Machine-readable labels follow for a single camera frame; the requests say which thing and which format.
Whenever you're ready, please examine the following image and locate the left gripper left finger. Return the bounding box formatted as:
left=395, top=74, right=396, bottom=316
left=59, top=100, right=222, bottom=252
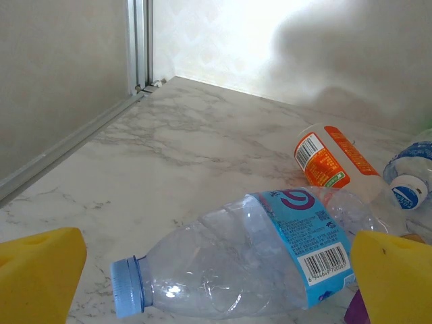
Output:
left=0, top=227, right=88, bottom=324

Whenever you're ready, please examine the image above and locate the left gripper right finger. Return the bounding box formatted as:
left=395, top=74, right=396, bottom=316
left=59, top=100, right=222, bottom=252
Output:
left=350, top=230, right=432, bottom=324

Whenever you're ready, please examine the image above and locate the blue label bottle white cap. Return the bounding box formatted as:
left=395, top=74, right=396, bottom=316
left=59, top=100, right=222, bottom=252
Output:
left=382, top=130, right=432, bottom=212

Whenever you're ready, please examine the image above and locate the white bottle orange label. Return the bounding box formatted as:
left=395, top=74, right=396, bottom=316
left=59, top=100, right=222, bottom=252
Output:
left=293, top=123, right=392, bottom=205

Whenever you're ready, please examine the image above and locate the large clear bottle cyan label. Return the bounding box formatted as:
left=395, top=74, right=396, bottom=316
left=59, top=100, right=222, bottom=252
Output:
left=109, top=188, right=389, bottom=321

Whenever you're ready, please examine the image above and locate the purple plastic item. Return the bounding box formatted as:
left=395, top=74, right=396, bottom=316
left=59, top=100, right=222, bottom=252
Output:
left=343, top=289, right=369, bottom=324

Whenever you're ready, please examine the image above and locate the aluminium frame rail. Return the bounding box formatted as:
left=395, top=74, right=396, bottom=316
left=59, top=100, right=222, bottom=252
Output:
left=0, top=90, right=150, bottom=207

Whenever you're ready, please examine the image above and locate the aluminium frame post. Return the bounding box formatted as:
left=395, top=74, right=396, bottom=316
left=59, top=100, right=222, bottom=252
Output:
left=125, top=0, right=155, bottom=96

